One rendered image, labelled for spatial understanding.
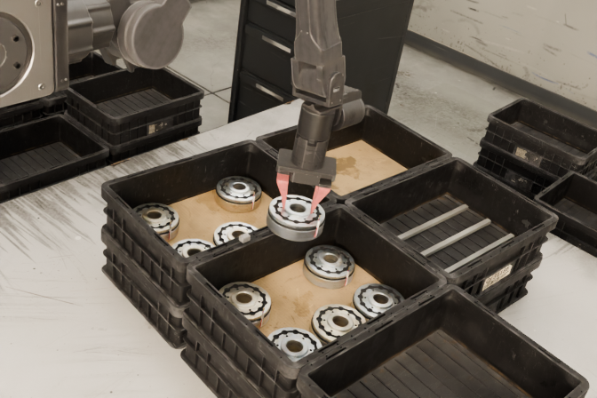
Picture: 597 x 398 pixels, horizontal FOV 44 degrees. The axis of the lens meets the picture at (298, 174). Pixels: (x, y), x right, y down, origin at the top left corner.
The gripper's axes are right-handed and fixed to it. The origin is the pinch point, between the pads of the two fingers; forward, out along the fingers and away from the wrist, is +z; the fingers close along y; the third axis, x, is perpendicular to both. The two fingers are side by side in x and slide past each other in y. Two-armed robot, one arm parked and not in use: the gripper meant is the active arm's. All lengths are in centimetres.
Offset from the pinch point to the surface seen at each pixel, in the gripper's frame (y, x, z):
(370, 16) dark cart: -23, -180, 17
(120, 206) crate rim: 33.3, -8.0, 12.1
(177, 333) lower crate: 18.1, 4.2, 30.6
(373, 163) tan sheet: -20, -57, 19
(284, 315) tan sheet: -1.4, 4.6, 21.5
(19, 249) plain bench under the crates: 57, -19, 35
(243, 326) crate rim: 5.9, 19.5, 12.6
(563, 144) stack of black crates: -108, -156, 47
